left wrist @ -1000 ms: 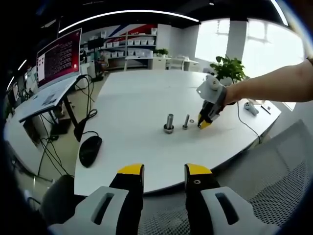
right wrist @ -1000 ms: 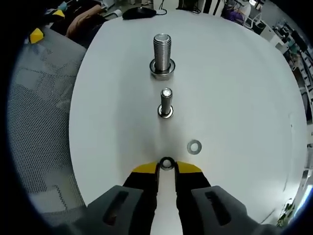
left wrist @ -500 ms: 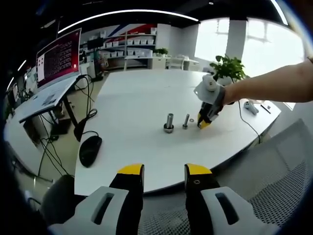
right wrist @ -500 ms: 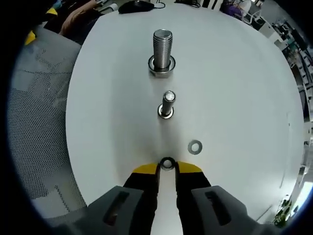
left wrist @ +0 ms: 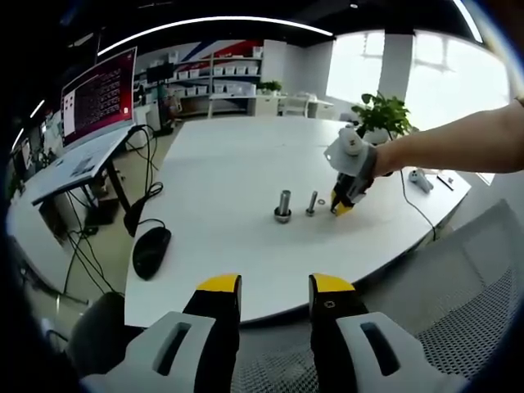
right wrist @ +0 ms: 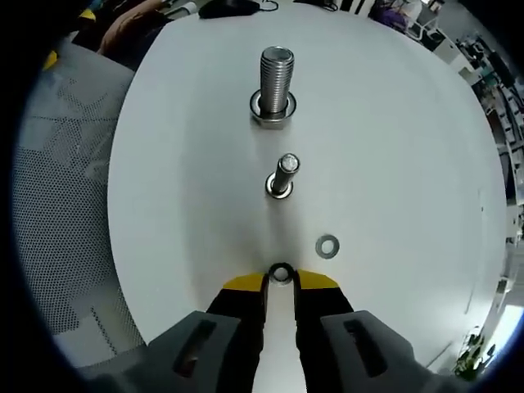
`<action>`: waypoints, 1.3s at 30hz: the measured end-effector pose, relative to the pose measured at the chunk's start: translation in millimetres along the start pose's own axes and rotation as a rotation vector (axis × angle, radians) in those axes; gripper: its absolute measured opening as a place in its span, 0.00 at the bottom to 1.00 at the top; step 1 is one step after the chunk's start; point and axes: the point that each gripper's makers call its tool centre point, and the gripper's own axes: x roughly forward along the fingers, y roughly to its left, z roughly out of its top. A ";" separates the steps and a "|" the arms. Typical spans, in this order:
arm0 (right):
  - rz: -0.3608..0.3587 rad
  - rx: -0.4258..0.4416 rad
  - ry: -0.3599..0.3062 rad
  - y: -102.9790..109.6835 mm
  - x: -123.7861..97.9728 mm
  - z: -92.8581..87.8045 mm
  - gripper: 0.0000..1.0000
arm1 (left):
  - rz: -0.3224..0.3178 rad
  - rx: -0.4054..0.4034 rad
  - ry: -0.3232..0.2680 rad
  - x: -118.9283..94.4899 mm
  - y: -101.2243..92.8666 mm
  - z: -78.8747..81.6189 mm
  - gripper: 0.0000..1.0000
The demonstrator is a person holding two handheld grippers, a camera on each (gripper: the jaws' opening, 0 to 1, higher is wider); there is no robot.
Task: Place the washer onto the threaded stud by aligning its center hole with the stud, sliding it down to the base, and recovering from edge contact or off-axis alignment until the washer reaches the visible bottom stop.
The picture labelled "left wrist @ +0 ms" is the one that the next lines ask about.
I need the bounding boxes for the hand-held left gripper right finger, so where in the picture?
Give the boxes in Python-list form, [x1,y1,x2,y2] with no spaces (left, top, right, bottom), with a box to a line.
[308,273,472,393]

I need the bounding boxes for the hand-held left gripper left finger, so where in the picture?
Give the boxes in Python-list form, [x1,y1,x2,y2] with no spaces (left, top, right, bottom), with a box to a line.
[79,273,242,393]

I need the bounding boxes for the thin threaded steel stud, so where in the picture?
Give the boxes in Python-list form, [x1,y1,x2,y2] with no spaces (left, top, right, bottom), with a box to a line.
[304,190,319,219]

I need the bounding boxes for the large potted green plant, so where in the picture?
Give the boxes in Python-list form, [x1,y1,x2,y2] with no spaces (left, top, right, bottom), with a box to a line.
[350,92,413,143]

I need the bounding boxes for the thick steel shaft with bearing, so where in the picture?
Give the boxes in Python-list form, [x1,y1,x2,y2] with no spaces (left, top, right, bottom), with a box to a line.
[273,188,293,224]

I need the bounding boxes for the white handheld controller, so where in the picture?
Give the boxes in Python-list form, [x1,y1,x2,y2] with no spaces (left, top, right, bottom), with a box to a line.
[408,166,435,194]

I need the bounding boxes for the white background chair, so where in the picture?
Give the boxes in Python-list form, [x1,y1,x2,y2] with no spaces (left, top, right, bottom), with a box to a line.
[282,92,314,118]

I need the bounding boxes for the black computer mouse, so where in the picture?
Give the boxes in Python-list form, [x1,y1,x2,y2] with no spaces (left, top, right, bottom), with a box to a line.
[132,225,173,282]

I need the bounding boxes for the black chair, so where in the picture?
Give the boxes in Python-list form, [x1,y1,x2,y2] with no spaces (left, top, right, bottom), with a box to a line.
[65,291,128,373]

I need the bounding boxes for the small potted plant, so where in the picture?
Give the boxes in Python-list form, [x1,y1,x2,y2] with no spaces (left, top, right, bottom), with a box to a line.
[256,79,284,96]

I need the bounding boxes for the grey mesh chair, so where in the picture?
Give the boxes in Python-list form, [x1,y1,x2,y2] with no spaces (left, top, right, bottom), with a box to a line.
[228,198,521,393]

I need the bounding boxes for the white background desk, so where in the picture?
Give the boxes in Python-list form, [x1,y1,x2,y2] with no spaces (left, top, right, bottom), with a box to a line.
[208,93,283,120]

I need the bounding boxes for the shelf with white bins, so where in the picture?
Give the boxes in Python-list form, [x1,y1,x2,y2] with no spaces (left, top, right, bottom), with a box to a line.
[134,38,264,110]

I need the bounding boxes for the grey keyboard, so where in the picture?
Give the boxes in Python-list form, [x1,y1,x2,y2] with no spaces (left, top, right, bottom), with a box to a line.
[70,157,98,175]

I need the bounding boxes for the grey standing desk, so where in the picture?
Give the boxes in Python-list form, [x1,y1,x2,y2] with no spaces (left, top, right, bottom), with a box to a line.
[30,125,142,230]

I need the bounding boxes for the black monitor on stand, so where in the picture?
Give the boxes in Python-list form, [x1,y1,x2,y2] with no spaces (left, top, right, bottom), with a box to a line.
[145,62,176,85]

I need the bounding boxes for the monitor with red screen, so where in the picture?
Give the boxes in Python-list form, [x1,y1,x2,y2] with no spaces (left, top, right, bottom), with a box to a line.
[60,46,138,149]

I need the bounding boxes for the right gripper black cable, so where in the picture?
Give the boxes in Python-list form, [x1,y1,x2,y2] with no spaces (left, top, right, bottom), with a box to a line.
[397,168,438,243]

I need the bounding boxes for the black mouse cable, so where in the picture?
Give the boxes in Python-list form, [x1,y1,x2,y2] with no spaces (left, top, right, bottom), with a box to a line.
[134,217,167,234]

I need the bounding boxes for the black hanging cables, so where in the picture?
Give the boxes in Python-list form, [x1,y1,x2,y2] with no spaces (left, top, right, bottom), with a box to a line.
[61,124,165,296]

